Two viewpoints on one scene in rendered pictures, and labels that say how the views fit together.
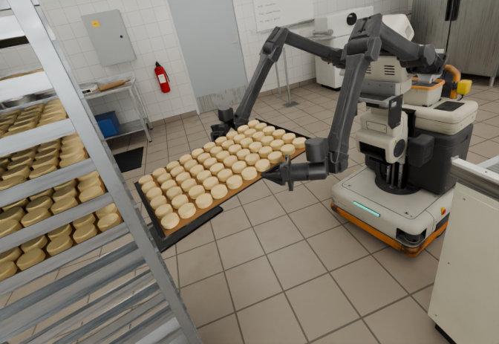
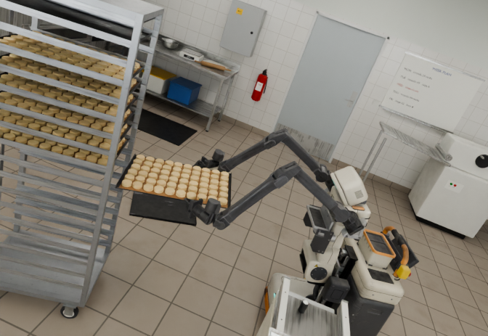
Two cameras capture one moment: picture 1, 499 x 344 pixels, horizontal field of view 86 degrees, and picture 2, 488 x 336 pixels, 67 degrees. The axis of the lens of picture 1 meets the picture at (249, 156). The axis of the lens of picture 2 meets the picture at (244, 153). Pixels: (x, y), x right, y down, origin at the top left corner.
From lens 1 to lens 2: 123 cm
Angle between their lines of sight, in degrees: 17
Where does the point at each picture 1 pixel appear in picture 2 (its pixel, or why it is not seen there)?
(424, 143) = (335, 284)
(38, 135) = (103, 116)
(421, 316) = not seen: outside the picture
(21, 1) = (127, 80)
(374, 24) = (290, 170)
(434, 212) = not seen: outside the picture
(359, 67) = (267, 184)
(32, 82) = (114, 100)
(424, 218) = not seen: outside the picture
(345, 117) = (241, 203)
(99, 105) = (194, 72)
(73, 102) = (120, 115)
